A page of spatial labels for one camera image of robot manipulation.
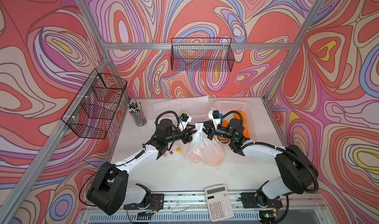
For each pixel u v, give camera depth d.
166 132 0.63
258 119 1.06
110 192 0.41
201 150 0.80
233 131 0.63
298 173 0.44
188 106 1.13
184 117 0.67
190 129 0.78
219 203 0.72
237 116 1.04
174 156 0.88
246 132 0.95
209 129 0.71
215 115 0.66
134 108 0.91
